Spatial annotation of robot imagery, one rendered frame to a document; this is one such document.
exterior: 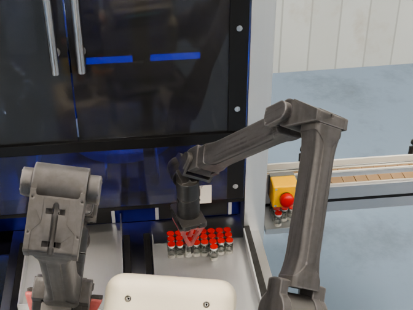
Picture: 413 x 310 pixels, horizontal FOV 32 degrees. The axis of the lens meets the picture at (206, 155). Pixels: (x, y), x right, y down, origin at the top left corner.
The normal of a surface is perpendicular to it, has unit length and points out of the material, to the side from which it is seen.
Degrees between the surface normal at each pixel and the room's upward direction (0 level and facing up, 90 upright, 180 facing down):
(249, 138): 65
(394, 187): 90
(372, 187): 90
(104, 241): 0
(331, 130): 58
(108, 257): 0
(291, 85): 0
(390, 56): 90
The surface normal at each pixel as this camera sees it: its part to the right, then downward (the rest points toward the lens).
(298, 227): -0.82, -0.25
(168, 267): 0.00, -0.84
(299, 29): 0.15, 0.54
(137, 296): -0.08, -0.17
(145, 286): -0.04, -0.53
